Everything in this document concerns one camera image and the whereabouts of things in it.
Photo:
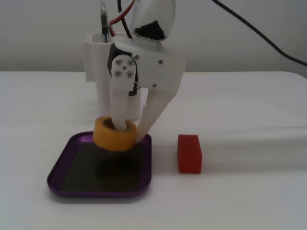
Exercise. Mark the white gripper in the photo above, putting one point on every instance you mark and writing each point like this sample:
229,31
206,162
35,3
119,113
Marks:
160,68

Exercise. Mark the yellow tape roll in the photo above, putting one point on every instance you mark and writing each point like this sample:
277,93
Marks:
112,139

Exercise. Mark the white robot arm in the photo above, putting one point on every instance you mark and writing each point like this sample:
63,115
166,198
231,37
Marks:
153,14

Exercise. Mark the white plastic box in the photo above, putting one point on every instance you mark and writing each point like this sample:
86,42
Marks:
96,64

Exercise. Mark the red ribbed block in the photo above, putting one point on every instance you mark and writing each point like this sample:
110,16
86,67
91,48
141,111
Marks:
189,155

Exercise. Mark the clear black ballpoint pen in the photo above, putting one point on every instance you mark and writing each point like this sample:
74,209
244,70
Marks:
104,26

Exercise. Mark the purple metal tray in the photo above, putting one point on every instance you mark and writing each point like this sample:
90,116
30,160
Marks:
79,172

